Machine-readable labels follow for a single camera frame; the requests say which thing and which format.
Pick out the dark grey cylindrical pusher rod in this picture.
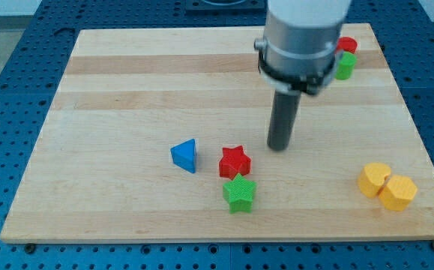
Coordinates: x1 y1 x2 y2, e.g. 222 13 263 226
267 91 301 152

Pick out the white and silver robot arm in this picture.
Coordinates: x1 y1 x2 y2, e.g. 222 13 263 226
254 0 352 152

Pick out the blue triangle block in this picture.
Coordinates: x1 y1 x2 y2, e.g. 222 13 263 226
170 139 197 173

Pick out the red star block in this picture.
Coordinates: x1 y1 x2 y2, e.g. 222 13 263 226
219 145 252 180

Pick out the green cylinder block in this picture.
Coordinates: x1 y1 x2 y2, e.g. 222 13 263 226
335 52 358 80

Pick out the red cylinder block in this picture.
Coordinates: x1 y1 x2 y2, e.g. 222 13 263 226
337 37 358 54

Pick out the green star block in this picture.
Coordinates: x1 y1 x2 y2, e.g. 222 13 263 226
223 173 257 214

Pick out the yellow heart block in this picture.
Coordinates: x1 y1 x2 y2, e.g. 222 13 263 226
357 163 391 198

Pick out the light wooden board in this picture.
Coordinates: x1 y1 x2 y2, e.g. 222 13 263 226
0 23 434 244

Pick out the yellow hexagon block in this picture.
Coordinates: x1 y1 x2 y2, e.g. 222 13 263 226
378 175 418 212

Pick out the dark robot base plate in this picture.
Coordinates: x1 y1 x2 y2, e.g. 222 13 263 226
184 0 267 13

